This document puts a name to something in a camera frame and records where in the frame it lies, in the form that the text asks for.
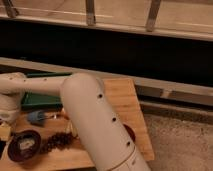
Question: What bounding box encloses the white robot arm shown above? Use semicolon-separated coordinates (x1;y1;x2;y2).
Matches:
0;73;151;171

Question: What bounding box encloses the purple bowl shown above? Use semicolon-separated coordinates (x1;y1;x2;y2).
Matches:
7;130;41;162

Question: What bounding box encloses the dark red bowl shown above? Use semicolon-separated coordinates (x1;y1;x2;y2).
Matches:
124;124;136;142

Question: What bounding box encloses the green plastic tray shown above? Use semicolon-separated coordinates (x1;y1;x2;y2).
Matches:
21;73;69;109

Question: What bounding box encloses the bunch of dark grapes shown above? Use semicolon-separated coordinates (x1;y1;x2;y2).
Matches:
40;132;74;154

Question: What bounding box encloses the blue handled scoop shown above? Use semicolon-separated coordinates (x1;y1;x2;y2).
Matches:
27;110;58;126

